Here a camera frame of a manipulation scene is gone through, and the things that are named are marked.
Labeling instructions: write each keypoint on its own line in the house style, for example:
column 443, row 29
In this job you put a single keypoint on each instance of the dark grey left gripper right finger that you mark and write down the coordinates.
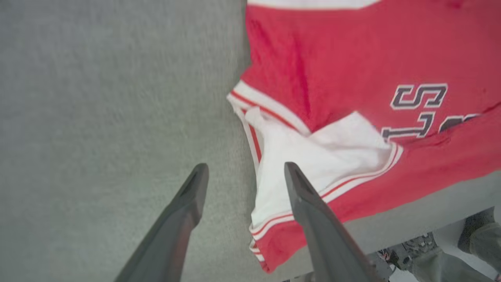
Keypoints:
column 325, row 235

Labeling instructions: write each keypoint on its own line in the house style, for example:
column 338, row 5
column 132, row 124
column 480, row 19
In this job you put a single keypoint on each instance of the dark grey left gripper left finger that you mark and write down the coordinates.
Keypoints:
column 176, row 223

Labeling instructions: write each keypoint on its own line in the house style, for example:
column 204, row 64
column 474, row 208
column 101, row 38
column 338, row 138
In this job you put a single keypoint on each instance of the red and white jersey garment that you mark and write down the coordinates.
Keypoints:
column 332, row 58

